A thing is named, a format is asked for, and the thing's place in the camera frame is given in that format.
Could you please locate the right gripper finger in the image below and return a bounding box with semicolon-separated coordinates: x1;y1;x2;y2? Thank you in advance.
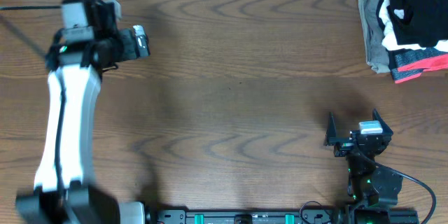
372;108;393;137
325;112;338;146

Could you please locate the black polo shirt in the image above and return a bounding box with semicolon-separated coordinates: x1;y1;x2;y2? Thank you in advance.
388;0;447;48

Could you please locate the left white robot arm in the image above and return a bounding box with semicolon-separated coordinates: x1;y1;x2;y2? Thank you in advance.
15;0;150;223

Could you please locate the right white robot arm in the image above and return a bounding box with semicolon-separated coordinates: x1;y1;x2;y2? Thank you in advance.
325;110;403;224

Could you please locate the khaki folded garment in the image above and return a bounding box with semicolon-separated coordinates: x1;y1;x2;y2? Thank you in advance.
358;0;390;74

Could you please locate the grey red folded garment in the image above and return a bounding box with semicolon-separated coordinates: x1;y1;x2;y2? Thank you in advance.
388;48;447;83

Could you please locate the white folded garment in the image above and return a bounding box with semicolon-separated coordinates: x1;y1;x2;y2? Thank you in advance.
378;0;447;52

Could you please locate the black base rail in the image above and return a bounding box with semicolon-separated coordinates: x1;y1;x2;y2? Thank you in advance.
146;201;420;224

